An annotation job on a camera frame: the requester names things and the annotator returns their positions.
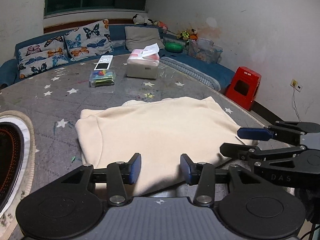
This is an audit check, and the black and white plush toy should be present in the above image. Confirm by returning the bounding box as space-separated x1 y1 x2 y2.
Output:
132 14 157 26

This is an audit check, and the clear plastic toy bin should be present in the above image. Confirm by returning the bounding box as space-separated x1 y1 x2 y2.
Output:
187 38 223 63

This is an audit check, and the grey tissue box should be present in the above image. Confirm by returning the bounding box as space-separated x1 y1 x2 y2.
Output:
126 43 160 79

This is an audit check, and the white remote control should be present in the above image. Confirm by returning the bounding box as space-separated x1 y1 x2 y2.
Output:
94 54 114 71

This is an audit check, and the wide butterfly print pillow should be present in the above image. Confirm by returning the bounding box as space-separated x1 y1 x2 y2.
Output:
17 35 69 79

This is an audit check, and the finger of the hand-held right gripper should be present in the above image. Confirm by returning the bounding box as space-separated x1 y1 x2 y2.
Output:
219 142 308 170
237 121 320 145

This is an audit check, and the square butterfly print pillow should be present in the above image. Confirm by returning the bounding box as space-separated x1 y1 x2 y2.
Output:
64 19 113 61

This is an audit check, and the round table hotplate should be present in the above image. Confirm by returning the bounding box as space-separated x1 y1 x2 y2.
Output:
0 110 38 215

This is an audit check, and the grey pillow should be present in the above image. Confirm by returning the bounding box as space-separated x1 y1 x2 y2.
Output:
124 26 165 52

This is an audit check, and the cream sweatshirt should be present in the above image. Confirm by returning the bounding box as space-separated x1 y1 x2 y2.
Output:
75 96 259 197

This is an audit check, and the red plastic stool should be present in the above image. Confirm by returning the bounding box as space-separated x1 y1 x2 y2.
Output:
225 66 262 111

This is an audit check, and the blue patterned sofa blanket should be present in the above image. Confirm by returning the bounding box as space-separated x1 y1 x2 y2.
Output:
160 49 237 92

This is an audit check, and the blue sofa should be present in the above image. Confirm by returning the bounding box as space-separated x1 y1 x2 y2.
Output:
0 24 237 92

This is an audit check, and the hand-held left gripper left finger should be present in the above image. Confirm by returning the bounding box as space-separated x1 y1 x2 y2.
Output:
61 152 142 207

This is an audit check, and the grey star print tablecloth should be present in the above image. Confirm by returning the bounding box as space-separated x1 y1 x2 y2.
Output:
0 52 320 240

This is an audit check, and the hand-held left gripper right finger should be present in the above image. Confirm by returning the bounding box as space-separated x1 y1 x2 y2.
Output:
180 153 260 207

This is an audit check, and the thin wall cable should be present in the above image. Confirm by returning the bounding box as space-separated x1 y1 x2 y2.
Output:
292 87 302 123

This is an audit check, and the wall socket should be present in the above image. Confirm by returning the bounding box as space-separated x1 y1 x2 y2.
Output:
290 79 303 92

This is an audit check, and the green bowl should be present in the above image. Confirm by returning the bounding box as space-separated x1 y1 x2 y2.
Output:
164 42 184 53

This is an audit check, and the clear plastic box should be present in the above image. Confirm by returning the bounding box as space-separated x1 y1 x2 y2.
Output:
89 70 116 88

